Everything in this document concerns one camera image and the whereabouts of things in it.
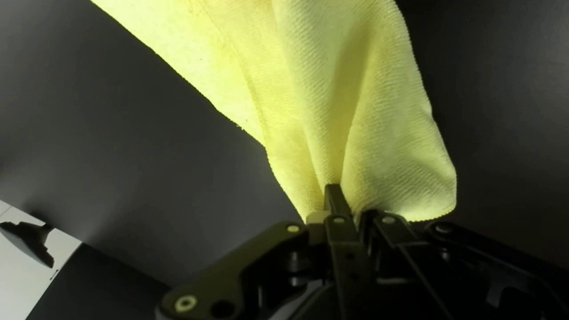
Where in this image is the yellow towel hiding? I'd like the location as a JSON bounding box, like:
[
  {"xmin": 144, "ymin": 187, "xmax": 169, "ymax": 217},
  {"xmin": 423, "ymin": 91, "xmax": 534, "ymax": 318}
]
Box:
[{"xmin": 91, "ymin": 0, "xmax": 461, "ymax": 226}]

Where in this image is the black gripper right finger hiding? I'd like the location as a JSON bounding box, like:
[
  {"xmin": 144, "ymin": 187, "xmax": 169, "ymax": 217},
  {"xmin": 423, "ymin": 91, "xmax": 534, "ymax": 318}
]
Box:
[{"xmin": 354, "ymin": 206, "xmax": 569, "ymax": 320}]

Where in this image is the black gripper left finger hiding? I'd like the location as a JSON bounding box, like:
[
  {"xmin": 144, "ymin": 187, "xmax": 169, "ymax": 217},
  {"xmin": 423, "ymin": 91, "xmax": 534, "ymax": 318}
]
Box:
[{"xmin": 155, "ymin": 181, "xmax": 359, "ymax": 320}]

